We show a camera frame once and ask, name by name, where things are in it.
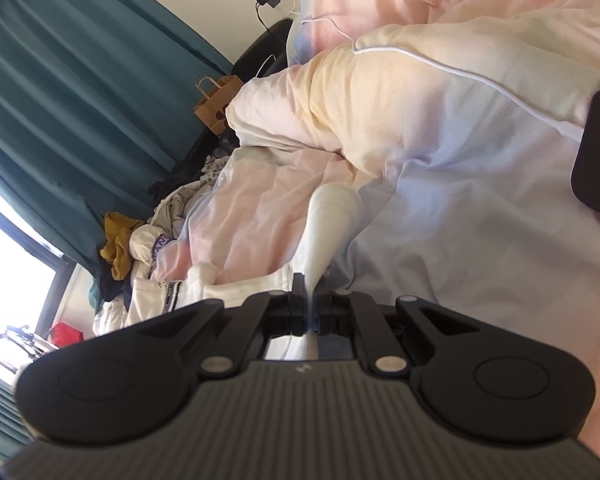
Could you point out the garment steamer stand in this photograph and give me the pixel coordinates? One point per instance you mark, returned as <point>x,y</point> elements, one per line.
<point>34,346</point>

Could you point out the brown paper bag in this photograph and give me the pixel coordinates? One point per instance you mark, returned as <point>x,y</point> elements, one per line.
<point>216,95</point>

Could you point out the pile of clothes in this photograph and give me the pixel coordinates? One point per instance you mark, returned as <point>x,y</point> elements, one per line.
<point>173,198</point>

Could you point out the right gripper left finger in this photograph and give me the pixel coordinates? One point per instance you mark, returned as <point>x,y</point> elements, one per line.
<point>244,333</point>

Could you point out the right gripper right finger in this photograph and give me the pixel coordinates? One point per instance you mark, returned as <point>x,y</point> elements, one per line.
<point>353,326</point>

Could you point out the mustard yellow garment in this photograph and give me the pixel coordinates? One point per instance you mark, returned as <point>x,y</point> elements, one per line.
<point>118,230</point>

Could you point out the white sweatpants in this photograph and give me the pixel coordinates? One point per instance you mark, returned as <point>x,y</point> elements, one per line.
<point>334,213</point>

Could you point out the pastel duvet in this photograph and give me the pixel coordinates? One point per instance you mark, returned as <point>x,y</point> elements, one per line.
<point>404,90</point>

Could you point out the red bag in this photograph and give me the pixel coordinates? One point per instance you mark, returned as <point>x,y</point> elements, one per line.
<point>63,335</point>

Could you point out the teal curtain by bed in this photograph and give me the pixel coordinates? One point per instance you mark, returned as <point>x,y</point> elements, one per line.
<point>96,116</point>

